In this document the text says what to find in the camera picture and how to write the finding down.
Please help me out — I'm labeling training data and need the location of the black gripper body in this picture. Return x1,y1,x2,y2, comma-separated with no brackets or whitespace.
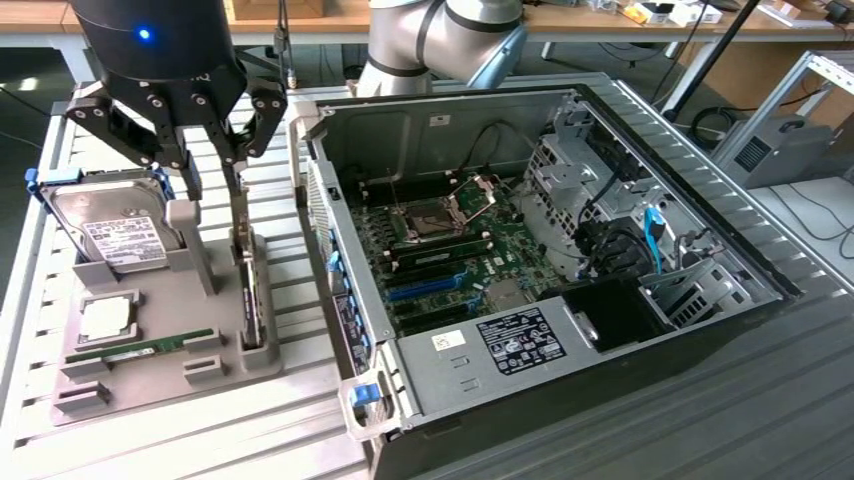
70,0,248,129

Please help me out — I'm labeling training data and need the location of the green graphics card black cooler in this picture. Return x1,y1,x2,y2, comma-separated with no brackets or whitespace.
228,209,269,351

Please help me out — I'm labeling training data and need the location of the black office chair base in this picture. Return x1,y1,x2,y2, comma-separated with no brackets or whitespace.
230,45,297,89

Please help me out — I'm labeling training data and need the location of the blue disk caddy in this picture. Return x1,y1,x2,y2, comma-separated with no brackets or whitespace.
24,162,179,216

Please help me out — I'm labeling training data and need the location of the open black PC case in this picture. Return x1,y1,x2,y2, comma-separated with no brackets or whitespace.
283,82,802,480

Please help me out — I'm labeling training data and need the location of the silver hard disk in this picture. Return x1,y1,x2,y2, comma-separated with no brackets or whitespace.
39,172,188,274

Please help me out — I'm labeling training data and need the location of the brown cardboard box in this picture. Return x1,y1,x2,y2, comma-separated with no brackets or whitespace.
230,0,335,21

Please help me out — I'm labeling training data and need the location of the CPU socket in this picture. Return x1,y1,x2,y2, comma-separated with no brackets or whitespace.
393,199,462,246

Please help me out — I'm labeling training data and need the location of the metal socket cover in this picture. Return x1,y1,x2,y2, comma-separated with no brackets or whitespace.
446,172,501,224

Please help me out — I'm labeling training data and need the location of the grey plastic parts rack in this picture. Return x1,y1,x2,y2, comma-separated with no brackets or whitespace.
50,197,289,426

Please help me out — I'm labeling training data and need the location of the silver CPU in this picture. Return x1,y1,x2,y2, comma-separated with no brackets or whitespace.
79,297,139,339

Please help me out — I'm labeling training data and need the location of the black installed RAM stick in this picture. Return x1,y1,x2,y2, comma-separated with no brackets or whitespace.
393,239,493,270

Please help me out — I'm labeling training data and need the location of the blue expansion slot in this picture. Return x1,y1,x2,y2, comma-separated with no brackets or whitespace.
389,277,473,302
381,264,469,291

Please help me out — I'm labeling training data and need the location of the green RAM stick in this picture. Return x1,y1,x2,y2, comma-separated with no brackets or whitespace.
64,327,219,364

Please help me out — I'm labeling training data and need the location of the long black expansion slot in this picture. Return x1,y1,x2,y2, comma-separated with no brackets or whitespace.
393,299,469,321
398,312,473,335

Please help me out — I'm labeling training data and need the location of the silver disk bay cage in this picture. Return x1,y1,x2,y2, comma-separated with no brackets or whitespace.
523,132,662,281

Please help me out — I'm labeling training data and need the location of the green motherboard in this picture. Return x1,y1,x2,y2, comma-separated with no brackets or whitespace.
346,169,562,336

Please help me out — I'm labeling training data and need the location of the silver chipset heatsink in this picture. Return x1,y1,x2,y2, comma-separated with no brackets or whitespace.
483,279,535,311

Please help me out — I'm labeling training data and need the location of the grey power supply unit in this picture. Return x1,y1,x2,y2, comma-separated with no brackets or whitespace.
397,297,602,416

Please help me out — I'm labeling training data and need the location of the white small box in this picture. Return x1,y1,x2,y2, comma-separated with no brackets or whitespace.
666,4,726,27

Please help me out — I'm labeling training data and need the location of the black slanted pole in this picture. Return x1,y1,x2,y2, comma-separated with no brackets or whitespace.
657,0,762,121

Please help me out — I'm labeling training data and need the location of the grey computer tower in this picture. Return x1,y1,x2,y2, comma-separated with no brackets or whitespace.
730,117,854,189

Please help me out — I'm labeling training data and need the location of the grey hanging cable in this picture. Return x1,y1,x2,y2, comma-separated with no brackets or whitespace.
274,0,301,91

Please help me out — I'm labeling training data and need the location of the black wire bundle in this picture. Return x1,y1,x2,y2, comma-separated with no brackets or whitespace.
573,217,653,279

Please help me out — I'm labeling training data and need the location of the blue SATA wire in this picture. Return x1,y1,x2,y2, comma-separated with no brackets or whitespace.
643,207,669,276

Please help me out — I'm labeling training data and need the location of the black coiled cable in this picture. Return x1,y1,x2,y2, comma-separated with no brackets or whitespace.
690,107,740,146

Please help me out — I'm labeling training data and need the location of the aluminium profile frame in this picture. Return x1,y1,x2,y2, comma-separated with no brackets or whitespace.
710,49,854,166

